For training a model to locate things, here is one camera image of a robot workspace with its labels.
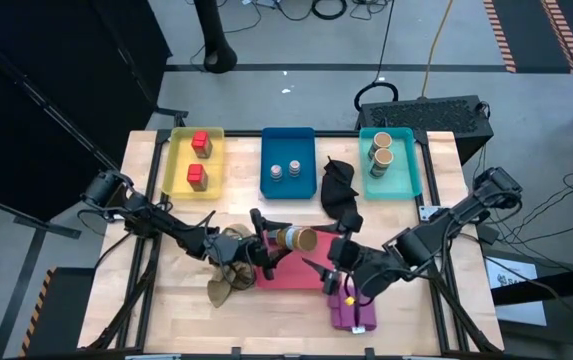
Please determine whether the black coiled floor cable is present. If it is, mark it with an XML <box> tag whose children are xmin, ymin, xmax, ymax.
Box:
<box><xmin>353</xmin><ymin>81</ymin><xmax>400</xmax><ymax>114</ymax></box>
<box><xmin>311</xmin><ymin>0</ymin><xmax>348</xmax><ymax>21</ymax></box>

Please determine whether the orange striped floor tape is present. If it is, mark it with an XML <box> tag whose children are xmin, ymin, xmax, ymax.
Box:
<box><xmin>483</xmin><ymin>0</ymin><xmax>517</xmax><ymax>74</ymax></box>
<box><xmin>540</xmin><ymin>0</ymin><xmax>573</xmax><ymax>75</ymax></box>

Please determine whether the black perforated computer case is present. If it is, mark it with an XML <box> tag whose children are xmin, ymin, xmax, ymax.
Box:
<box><xmin>355</xmin><ymin>94</ymin><xmax>495</xmax><ymax>166</ymax></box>

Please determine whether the white printed sign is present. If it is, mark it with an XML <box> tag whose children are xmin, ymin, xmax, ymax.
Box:
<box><xmin>485</xmin><ymin>255</ymin><xmax>550</xmax><ymax>329</ymax></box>

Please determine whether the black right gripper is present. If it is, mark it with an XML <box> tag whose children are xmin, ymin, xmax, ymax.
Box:
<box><xmin>301</xmin><ymin>212</ymin><xmax>367</xmax><ymax>295</ymax></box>

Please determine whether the khaki cloth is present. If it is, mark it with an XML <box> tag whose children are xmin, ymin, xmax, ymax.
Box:
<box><xmin>206</xmin><ymin>223</ymin><xmax>258</xmax><ymax>309</ymax></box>

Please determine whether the yellow plastic tray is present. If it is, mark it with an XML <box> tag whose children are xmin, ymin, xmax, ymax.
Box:
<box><xmin>161</xmin><ymin>126</ymin><xmax>226</xmax><ymax>200</ymax></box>

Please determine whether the purple cloth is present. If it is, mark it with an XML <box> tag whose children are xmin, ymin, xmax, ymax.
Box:
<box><xmin>326</xmin><ymin>287</ymin><xmax>378</xmax><ymax>334</ymax></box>

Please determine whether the black room divider panel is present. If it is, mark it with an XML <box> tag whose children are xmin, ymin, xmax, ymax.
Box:
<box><xmin>0</xmin><ymin>0</ymin><xmax>190</xmax><ymax>224</ymax></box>

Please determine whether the black hazard-striped floor ramp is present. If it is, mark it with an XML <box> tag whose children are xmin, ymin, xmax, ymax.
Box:
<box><xmin>18</xmin><ymin>267</ymin><xmax>97</xmax><ymax>359</ymax></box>

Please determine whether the pink plastic tray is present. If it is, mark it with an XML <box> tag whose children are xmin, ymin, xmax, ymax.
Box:
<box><xmin>254</xmin><ymin>224</ymin><xmax>343</xmax><ymax>290</ymax></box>

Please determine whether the black floor beam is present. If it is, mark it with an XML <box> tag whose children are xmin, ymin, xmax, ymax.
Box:
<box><xmin>490</xmin><ymin>263</ymin><xmax>573</xmax><ymax>307</ymax></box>

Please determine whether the yellow floor cable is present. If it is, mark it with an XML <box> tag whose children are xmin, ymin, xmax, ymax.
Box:
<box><xmin>419</xmin><ymin>0</ymin><xmax>455</xmax><ymax>99</ymax></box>

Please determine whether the blue plastic tray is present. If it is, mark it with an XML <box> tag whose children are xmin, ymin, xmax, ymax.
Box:
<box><xmin>259</xmin><ymin>126</ymin><xmax>318</xmax><ymax>200</ymax></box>

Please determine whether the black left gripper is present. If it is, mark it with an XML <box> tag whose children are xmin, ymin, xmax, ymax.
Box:
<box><xmin>215</xmin><ymin>208</ymin><xmax>292</xmax><ymax>281</ymax></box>

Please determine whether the red block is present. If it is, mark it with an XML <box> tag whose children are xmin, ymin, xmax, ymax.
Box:
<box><xmin>190</xmin><ymin>130</ymin><xmax>213</xmax><ymax>160</ymax></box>

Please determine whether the teal plastic tray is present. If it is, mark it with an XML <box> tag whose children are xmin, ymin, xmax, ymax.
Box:
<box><xmin>358</xmin><ymin>126</ymin><xmax>423</xmax><ymax>201</ymax></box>

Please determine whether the black cloth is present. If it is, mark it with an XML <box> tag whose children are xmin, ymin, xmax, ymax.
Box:
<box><xmin>320</xmin><ymin>156</ymin><xmax>365</xmax><ymax>224</ymax></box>

